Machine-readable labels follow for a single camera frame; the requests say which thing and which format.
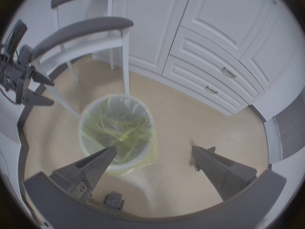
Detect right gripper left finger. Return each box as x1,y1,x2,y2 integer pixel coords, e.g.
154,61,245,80
51,146,117,202

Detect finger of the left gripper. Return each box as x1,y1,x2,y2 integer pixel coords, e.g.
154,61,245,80
31,67,55,87
21,89,55,106

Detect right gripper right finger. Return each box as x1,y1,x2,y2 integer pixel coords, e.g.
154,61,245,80
192,146,258,202

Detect black plastic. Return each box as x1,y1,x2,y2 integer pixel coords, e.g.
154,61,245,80
194,146,216,174

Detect yellow plastic bag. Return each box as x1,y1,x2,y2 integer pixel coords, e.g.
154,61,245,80
78,93,159,178

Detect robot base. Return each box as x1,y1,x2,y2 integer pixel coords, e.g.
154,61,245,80
104,192,125,211

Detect white trash bin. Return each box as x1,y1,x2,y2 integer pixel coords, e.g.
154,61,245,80
78,94,155,173

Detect white chair with grey cushions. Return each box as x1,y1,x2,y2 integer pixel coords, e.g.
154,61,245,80
30,0,134,120

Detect white wardrobe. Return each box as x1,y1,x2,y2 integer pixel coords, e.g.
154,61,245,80
86,0,286,117

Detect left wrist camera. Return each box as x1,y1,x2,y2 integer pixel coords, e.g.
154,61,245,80
6,19,32,65

